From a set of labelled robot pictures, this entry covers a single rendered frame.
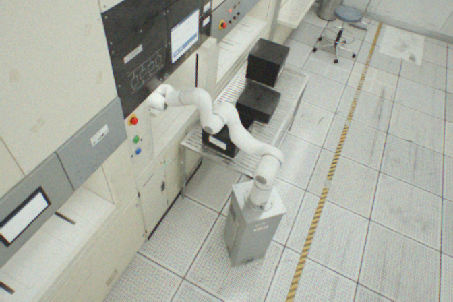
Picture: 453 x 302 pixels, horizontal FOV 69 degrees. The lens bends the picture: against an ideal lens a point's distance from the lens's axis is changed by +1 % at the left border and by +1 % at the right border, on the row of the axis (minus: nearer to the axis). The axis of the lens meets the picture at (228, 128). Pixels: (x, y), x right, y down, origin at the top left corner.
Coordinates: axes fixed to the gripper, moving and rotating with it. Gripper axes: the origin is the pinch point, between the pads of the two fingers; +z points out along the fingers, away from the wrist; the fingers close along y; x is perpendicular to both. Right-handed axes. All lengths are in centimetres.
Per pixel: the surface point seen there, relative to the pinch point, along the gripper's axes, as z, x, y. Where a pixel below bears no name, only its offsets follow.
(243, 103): -67, -33, 56
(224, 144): -68, -33, 11
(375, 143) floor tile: -202, -120, 149
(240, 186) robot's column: -88, -43, -9
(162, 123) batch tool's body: -21.7, -32.0, 11.5
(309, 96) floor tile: -121, -119, 193
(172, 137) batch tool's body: -33.0, -32.0, 2.9
